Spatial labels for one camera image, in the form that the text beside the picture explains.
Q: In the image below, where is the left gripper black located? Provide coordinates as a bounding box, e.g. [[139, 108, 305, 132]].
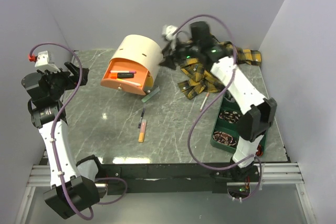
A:
[[38, 61, 88, 100]]

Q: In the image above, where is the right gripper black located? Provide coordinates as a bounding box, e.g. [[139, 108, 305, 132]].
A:
[[157, 37, 199, 72]]

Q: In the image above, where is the cream round drawer organizer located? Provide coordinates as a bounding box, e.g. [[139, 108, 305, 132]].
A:
[[111, 35, 163, 82]]

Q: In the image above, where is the pink top drawer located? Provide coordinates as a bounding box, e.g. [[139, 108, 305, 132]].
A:
[[100, 59, 152, 95]]

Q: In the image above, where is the yellow drawer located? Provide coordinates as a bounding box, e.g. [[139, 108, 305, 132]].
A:
[[144, 76, 154, 90]]

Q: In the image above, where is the orange black highlighter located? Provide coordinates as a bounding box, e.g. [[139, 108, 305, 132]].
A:
[[109, 72, 134, 79]]

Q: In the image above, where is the white pen orange cap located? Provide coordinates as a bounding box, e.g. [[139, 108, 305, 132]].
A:
[[200, 92, 209, 112]]

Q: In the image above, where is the white pen pink cap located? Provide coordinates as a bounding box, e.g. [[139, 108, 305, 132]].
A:
[[109, 70, 136, 74]]

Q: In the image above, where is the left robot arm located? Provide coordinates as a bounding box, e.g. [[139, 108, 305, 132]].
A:
[[22, 62, 105, 219]]

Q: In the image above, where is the yellow plaid shirt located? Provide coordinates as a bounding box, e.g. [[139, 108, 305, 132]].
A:
[[175, 34, 261, 100]]

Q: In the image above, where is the green highlighter near organizer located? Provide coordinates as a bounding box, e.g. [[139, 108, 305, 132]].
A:
[[141, 87, 160, 103]]

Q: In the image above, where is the black thin pen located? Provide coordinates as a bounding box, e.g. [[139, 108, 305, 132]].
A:
[[138, 103, 146, 129]]

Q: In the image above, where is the grey hair band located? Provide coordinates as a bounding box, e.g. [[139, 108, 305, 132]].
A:
[[225, 97, 235, 103]]

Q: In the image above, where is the orange pink highlighter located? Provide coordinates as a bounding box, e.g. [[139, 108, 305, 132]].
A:
[[138, 119, 147, 143]]

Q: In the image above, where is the dark patterned hair band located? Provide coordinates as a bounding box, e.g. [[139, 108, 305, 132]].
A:
[[218, 110, 241, 124]]

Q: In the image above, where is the green compartment tray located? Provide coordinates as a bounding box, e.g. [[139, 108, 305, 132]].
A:
[[209, 94, 268, 155]]

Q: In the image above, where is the brown patterned hair band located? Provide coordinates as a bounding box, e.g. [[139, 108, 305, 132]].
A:
[[213, 131, 237, 147]]

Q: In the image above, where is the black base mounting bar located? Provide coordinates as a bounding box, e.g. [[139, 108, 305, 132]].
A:
[[73, 162, 262, 200]]

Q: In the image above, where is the orange black hair band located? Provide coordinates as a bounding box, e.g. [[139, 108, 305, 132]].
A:
[[256, 145, 264, 157]]

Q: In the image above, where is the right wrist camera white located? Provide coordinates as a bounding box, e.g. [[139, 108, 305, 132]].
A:
[[161, 25, 177, 42]]

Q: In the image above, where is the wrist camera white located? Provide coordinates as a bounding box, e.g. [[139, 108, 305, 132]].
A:
[[28, 51, 60, 73], [161, 25, 177, 42]]

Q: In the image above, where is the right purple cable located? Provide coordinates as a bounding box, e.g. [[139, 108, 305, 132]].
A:
[[173, 15, 263, 201]]

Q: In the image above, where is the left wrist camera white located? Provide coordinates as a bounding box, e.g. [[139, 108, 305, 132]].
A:
[[28, 51, 60, 73]]

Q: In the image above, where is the aluminium rail frame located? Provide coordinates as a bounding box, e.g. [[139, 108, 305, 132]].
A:
[[15, 49, 316, 224]]

